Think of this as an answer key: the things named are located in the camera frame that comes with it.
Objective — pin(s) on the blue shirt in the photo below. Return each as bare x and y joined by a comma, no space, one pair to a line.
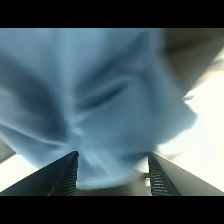
100,100

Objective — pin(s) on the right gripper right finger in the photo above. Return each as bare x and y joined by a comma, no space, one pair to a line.
170,180

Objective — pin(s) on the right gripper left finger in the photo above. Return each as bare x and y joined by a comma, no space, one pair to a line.
56,178

